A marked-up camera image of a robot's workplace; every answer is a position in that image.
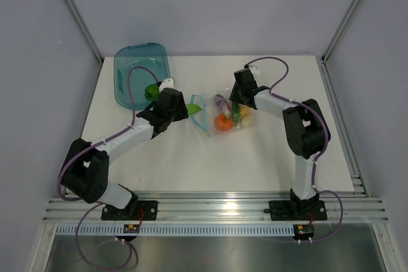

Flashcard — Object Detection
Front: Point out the green toy bell pepper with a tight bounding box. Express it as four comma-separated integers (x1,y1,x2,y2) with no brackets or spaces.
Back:
144,83,160,101

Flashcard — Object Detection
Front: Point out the clear zip top bag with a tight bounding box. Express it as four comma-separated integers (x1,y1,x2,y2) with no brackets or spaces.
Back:
190,86,259,138

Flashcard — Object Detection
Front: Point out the light green toy vegetable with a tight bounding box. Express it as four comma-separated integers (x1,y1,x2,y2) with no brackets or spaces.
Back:
186,103,203,116

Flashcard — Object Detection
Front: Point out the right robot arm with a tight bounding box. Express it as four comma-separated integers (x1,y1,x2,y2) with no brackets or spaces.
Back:
230,68,330,222

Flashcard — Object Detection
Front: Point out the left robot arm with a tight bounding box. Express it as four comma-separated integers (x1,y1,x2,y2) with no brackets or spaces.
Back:
57,87,188,220

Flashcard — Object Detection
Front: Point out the yellow toy vegetable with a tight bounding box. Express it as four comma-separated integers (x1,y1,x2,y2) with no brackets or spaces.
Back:
238,104,254,128

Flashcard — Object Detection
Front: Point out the purple toy eggplant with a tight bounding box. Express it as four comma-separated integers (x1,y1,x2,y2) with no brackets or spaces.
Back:
214,94,231,116

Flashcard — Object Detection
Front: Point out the orange toy pumpkin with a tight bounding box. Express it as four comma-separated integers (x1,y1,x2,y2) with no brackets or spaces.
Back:
214,114,235,132

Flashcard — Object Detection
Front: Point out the teal plastic bin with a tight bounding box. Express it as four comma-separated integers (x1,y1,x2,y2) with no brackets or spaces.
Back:
113,43,170,111

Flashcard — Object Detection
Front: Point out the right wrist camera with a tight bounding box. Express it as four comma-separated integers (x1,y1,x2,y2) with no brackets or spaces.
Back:
244,65,261,76

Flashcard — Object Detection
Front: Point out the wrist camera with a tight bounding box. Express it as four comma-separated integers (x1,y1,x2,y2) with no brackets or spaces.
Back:
244,65,261,76
159,78,175,92

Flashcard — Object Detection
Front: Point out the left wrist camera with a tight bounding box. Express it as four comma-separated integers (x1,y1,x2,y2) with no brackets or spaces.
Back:
159,78,175,92

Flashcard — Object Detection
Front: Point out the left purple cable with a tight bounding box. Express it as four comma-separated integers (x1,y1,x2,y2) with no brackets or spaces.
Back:
57,66,163,268

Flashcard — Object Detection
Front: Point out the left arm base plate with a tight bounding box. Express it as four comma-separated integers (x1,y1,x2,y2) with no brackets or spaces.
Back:
101,200,159,221

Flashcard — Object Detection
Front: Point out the white slotted cable duct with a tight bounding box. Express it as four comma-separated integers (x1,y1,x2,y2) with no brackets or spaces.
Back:
56,223,295,237

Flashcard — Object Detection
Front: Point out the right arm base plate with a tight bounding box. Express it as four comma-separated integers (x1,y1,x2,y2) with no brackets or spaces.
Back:
263,200,328,221

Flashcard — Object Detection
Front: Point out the aluminium mounting rail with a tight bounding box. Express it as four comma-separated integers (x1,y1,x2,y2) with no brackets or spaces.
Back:
43,192,389,224

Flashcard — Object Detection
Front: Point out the right aluminium frame post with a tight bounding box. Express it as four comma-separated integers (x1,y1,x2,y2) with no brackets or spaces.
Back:
321,0,363,64

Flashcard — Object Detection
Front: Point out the aluminium frame post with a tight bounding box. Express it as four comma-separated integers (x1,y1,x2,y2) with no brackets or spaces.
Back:
63,0,104,67
321,0,363,64

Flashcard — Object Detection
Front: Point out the left aluminium frame post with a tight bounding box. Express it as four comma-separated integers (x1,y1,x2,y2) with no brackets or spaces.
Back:
63,0,104,67

